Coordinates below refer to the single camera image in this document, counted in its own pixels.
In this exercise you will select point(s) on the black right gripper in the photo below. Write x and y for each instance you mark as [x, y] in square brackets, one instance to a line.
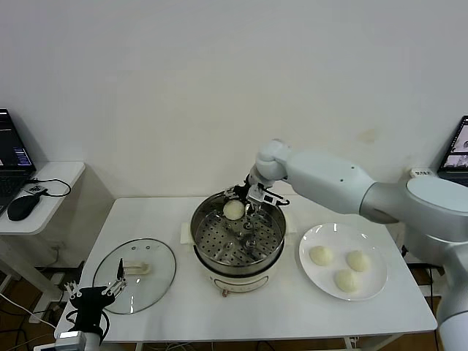
[245, 190]

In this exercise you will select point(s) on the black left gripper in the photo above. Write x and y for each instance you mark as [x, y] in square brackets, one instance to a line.
[91, 305]

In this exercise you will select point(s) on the white steamed baozi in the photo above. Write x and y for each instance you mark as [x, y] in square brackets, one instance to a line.
[346, 281]
[358, 260]
[321, 254]
[234, 211]

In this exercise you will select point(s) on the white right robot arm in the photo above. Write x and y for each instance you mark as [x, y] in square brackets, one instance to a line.
[329, 183]

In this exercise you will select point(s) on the white floor power strip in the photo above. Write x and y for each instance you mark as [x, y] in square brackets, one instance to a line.
[38, 317]

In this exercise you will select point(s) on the cream electric cooking pot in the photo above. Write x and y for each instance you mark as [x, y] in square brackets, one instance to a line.
[237, 283]

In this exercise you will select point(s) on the white side desk with mouse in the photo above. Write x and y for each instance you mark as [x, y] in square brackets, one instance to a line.
[55, 204]

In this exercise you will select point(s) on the black computer mouse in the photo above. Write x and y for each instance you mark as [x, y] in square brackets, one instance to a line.
[22, 208]

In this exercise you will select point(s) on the small black dongle with sticker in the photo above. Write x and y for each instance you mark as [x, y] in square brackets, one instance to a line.
[35, 189]

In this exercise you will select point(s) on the white round plate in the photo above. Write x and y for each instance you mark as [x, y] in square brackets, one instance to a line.
[365, 241]

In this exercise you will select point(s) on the black laptop with dark screen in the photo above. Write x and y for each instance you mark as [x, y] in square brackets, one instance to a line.
[11, 146]

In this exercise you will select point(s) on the white side desk with label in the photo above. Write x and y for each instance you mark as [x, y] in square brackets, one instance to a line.
[434, 174]

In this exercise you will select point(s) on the grey laptop with image windows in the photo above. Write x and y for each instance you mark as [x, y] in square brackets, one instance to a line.
[457, 153]

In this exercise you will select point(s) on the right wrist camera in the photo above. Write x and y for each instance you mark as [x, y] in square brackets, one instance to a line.
[261, 195]

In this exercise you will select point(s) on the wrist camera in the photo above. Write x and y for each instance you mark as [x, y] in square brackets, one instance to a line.
[261, 195]
[69, 338]

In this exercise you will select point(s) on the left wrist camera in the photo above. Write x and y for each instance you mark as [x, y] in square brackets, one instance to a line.
[69, 338]

